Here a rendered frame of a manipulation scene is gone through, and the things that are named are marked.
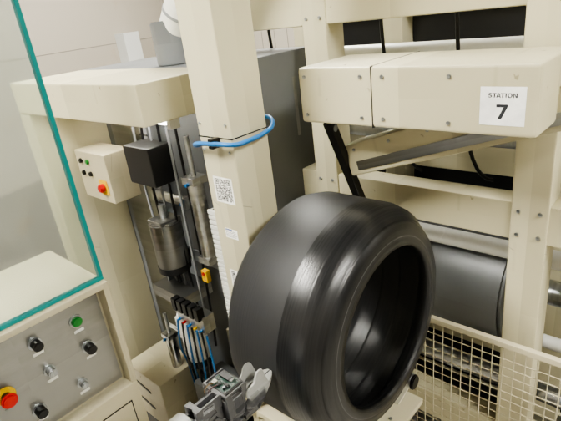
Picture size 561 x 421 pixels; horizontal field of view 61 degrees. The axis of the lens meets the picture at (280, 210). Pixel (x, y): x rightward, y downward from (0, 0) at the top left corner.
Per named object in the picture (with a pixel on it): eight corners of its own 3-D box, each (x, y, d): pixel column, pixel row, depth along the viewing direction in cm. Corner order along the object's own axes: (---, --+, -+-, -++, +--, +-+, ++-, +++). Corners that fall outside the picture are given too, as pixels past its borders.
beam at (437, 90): (300, 123, 134) (295, 68, 128) (351, 103, 151) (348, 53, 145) (535, 140, 95) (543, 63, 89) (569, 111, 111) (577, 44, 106)
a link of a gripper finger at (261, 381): (278, 358, 100) (247, 385, 94) (281, 380, 103) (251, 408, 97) (267, 353, 102) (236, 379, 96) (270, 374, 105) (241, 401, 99)
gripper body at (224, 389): (249, 380, 93) (201, 420, 85) (255, 413, 97) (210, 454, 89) (223, 365, 98) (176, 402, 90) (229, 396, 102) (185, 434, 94)
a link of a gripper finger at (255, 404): (270, 391, 98) (240, 419, 92) (271, 397, 99) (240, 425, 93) (254, 382, 101) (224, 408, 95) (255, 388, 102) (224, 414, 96)
